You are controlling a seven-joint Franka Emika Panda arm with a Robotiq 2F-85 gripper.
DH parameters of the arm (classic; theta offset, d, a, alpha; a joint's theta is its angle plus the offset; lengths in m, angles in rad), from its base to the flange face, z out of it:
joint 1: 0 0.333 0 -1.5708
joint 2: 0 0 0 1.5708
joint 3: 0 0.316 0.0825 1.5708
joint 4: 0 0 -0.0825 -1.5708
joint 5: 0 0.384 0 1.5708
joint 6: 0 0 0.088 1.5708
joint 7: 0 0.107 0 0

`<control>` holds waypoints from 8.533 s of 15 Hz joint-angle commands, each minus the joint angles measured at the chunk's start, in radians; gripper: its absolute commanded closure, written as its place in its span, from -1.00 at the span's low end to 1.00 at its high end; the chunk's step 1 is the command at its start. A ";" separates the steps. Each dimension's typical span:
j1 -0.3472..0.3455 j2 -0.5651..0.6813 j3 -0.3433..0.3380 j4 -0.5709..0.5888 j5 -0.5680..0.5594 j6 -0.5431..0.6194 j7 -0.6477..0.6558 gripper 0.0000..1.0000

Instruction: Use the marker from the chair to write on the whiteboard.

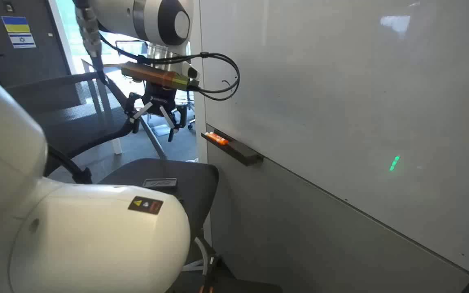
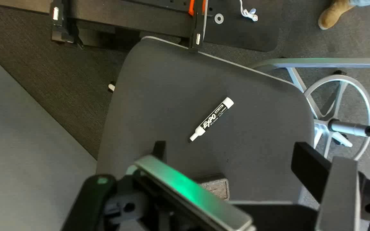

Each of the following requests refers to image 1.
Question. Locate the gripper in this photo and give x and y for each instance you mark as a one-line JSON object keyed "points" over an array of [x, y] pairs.
{"points": [[160, 97]]}

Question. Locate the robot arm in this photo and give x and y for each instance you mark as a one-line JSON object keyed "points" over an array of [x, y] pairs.
{"points": [[75, 244]]}

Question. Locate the orange marker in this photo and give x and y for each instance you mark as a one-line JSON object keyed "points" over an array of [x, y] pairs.
{"points": [[217, 138]]}

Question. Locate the black mesh office chair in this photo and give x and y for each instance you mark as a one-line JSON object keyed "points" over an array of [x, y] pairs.
{"points": [[196, 183]]}

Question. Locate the dark whiteboard tray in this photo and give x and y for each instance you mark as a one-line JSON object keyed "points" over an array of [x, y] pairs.
{"points": [[240, 152]]}

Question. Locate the whiteboard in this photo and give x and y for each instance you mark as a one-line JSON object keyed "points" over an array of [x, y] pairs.
{"points": [[340, 81]]}

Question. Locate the dark grey door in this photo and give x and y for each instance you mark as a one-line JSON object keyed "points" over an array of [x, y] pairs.
{"points": [[35, 61]]}

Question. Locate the white and blue flag sticker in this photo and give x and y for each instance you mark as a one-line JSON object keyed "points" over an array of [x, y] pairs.
{"points": [[22, 40]]}

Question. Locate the blue and yellow flag sticker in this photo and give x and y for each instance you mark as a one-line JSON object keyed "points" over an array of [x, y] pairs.
{"points": [[16, 24]]}

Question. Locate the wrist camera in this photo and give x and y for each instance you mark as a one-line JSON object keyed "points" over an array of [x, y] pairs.
{"points": [[153, 75]]}

